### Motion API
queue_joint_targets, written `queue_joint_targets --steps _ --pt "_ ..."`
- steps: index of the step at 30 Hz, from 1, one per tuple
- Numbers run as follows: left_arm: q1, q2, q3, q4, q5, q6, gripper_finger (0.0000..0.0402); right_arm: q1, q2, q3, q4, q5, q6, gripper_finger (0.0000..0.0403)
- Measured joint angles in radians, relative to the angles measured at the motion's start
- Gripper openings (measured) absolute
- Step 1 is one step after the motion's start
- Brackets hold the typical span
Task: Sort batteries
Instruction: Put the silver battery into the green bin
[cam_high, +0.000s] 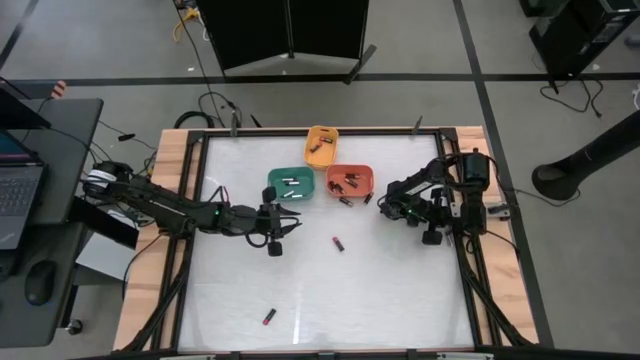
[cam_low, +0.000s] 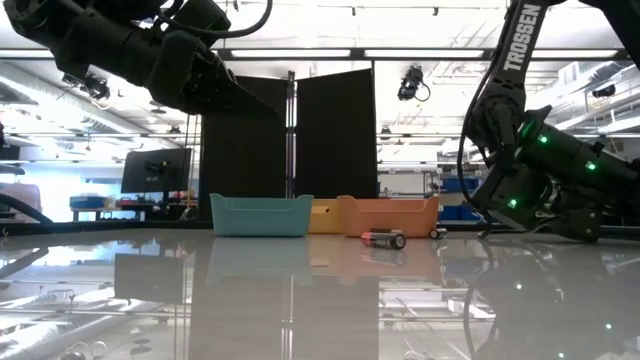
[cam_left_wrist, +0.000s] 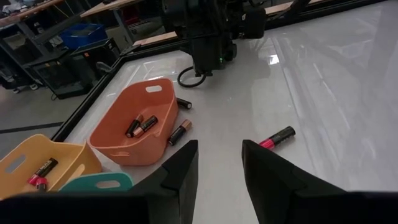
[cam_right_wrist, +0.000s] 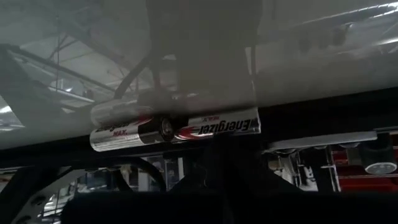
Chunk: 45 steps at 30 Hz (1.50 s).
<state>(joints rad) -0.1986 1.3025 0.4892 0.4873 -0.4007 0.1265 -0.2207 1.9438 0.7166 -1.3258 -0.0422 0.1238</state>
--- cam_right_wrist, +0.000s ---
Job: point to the black copper-top battery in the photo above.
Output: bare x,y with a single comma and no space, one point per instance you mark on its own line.
167,129

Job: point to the silver aluminium bar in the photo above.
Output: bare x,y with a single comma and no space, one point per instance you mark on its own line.
323,140

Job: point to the red cabinet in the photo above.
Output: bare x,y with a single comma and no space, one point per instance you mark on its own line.
367,183

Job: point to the black round fixture white face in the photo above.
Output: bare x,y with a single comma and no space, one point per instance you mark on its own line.
381,168

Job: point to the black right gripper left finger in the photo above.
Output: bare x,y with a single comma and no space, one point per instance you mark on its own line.
186,208

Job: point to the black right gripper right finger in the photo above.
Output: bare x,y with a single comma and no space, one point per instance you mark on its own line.
280,208

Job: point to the silver black Energizer battery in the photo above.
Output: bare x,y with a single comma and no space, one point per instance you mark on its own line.
118,138
224,126

